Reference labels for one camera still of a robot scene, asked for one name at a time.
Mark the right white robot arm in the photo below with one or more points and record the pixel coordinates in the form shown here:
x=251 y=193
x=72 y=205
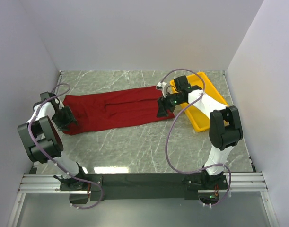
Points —
x=225 y=129

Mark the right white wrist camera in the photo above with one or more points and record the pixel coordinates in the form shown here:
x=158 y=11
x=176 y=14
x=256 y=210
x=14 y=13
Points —
x=161 y=86

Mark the yellow plastic tray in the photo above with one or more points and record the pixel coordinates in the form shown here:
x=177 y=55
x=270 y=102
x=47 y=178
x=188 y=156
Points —
x=205 y=102

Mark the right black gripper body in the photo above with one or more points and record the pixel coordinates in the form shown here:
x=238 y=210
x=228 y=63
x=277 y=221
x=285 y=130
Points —
x=170 y=101

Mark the red t shirt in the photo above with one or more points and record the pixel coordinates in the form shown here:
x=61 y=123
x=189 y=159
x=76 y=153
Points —
x=117 y=109

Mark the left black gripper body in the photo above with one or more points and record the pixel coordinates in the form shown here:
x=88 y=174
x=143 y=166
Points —
x=63 y=117

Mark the black base crossbar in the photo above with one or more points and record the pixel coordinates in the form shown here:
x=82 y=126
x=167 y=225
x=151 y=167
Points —
x=145 y=186

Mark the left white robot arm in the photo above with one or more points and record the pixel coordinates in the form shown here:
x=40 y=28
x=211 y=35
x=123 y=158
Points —
x=43 y=144

